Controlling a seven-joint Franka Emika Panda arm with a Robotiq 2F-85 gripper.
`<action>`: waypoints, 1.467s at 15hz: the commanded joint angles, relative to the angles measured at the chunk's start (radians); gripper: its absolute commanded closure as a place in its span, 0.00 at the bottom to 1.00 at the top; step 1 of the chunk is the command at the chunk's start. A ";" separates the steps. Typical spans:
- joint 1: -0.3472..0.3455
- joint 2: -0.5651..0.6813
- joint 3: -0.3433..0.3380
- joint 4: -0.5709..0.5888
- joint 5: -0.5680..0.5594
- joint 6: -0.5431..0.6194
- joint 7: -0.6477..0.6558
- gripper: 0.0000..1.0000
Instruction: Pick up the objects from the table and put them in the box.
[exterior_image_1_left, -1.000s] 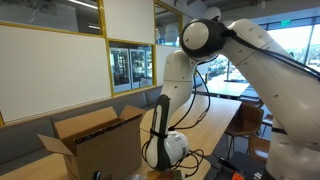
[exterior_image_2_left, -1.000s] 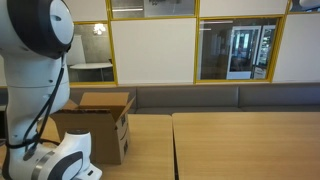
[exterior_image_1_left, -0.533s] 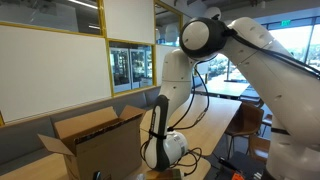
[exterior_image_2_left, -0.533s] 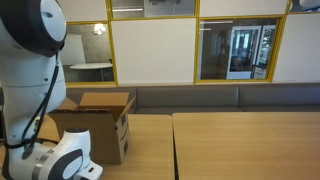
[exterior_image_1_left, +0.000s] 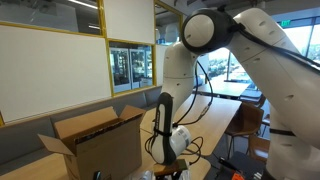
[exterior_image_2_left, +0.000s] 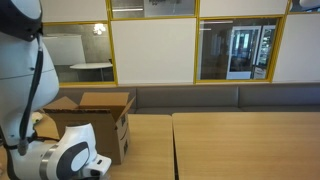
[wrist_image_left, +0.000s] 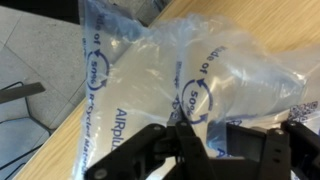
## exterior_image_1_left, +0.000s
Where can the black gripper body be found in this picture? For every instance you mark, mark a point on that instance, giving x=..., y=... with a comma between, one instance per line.
x=172, y=176

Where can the brown cardboard box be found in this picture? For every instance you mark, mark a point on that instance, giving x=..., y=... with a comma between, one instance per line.
x=106, y=153

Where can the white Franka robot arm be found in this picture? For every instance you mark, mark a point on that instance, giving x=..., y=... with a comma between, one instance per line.
x=290, y=90

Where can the small orange device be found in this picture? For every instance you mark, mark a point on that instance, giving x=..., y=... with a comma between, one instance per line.
x=238, y=176

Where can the black equipment base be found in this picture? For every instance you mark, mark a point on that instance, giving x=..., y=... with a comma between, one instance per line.
x=243, y=161

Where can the brown wooden chair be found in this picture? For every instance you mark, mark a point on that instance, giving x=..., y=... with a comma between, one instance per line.
x=255, y=101
x=266, y=120
x=260, y=148
x=246, y=121

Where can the light wooden background table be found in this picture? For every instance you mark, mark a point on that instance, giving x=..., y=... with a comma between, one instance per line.
x=226, y=89

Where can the glass door display fridge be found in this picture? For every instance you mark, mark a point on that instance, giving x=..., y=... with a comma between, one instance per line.
x=120, y=70
x=138, y=68

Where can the grey upholstered bench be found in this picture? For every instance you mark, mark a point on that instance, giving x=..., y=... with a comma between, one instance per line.
x=20, y=140

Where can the green exit sign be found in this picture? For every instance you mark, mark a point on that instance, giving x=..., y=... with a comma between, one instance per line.
x=285, y=23

